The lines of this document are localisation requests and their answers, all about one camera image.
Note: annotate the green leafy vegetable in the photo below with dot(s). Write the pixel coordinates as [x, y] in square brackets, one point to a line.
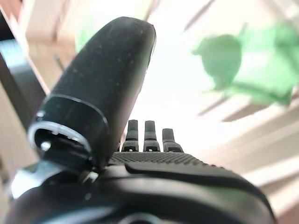
[245, 63]

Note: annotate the dark metal shelf frame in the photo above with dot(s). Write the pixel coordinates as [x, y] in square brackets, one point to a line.
[16, 74]

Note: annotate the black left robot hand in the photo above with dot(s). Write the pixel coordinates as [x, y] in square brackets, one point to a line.
[100, 93]

